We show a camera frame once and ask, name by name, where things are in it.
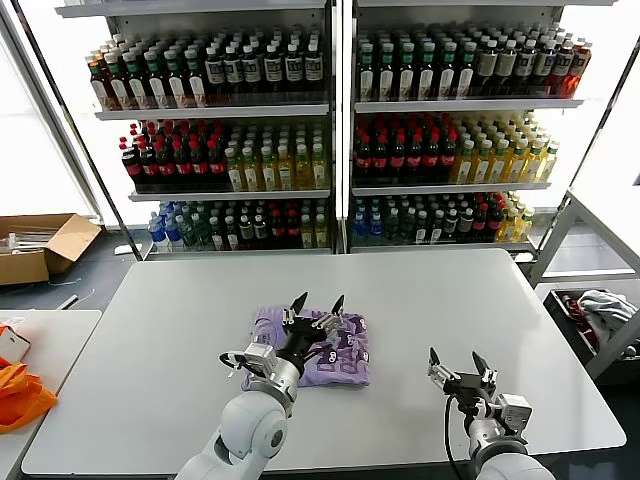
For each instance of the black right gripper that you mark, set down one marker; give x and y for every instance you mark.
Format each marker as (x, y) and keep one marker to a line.
(472, 387)

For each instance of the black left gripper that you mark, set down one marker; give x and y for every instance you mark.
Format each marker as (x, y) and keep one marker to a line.
(302, 340)

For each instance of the purple t-shirt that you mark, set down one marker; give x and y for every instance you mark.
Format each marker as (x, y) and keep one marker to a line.
(345, 360)

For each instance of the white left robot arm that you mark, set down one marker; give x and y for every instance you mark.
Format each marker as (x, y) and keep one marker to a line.
(255, 420)

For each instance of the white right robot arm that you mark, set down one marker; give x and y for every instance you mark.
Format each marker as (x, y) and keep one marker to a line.
(487, 432)

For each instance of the yellow juice bottle white cap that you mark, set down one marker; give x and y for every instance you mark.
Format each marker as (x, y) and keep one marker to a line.
(482, 167)
(534, 165)
(522, 226)
(285, 172)
(466, 167)
(320, 171)
(251, 174)
(517, 166)
(234, 175)
(268, 173)
(507, 228)
(500, 166)
(549, 164)
(306, 233)
(321, 232)
(302, 171)

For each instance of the cola bottle red cap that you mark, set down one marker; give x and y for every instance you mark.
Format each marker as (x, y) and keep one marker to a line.
(183, 166)
(291, 228)
(448, 158)
(397, 160)
(363, 160)
(431, 159)
(277, 229)
(149, 166)
(216, 165)
(200, 165)
(166, 166)
(380, 160)
(495, 220)
(481, 221)
(414, 159)
(133, 167)

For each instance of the dark drink bottle white cap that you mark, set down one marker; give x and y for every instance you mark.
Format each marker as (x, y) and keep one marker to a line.
(466, 221)
(246, 229)
(451, 223)
(260, 228)

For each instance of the blue water bottle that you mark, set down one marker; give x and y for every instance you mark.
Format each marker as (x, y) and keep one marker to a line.
(172, 231)
(156, 232)
(360, 227)
(375, 226)

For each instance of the black plastic crate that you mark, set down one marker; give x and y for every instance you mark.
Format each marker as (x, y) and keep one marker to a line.
(554, 305)

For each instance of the dark bottle white label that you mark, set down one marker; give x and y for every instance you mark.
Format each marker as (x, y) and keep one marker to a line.
(217, 235)
(422, 230)
(437, 228)
(232, 235)

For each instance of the green tinted water bottle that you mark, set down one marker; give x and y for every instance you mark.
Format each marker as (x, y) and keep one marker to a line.
(407, 226)
(187, 232)
(202, 231)
(392, 226)

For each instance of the red crumpled cloth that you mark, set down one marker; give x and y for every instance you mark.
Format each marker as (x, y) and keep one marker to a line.
(582, 325)

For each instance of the grey crumpled cloth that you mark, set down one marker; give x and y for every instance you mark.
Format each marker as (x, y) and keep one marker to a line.
(605, 305)

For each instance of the grey caster wheel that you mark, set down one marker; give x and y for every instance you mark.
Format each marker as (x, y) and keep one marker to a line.
(631, 350)

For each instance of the small white floor object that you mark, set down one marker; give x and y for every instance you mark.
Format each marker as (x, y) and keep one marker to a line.
(121, 249)

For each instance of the grey metal shelf unit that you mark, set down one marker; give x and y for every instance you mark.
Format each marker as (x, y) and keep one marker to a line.
(465, 105)
(215, 112)

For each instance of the short grey metal bar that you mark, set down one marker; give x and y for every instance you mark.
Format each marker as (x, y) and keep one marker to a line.
(68, 302)

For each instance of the dark tea bottle green label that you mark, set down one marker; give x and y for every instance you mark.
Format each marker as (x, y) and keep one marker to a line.
(196, 82)
(406, 77)
(119, 87)
(158, 85)
(177, 84)
(466, 75)
(138, 86)
(366, 77)
(446, 76)
(386, 77)
(426, 76)

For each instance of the dark drink bottle blue label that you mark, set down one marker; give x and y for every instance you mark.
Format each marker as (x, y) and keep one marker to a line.
(294, 67)
(563, 65)
(313, 66)
(524, 65)
(216, 72)
(234, 71)
(274, 69)
(254, 70)
(544, 65)

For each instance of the open brown cardboard box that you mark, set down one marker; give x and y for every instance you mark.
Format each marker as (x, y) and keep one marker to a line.
(70, 240)

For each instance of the white plastic strips bundle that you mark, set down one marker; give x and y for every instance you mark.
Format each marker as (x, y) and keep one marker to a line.
(25, 235)

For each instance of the white box orange flap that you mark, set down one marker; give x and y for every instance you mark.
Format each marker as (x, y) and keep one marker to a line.
(12, 345)

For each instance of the orange fabric bag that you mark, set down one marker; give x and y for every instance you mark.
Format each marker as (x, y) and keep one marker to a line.
(20, 395)

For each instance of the dark drink bottle beige label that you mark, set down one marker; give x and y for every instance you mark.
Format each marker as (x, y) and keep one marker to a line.
(486, 67)
(505, 66)

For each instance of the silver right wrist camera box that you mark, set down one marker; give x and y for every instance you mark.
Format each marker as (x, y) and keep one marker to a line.
(515, 407)

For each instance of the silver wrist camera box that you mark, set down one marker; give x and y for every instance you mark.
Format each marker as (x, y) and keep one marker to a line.
(515, 407)
(260, 356)

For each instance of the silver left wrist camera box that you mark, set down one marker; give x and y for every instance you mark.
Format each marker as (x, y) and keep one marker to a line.
(260, 356)

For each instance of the grey metal frame table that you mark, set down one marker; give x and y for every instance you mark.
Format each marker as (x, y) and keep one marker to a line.
(590, 273)

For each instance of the dark slanted frame pole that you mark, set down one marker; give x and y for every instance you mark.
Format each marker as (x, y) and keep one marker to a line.
(111, 205)

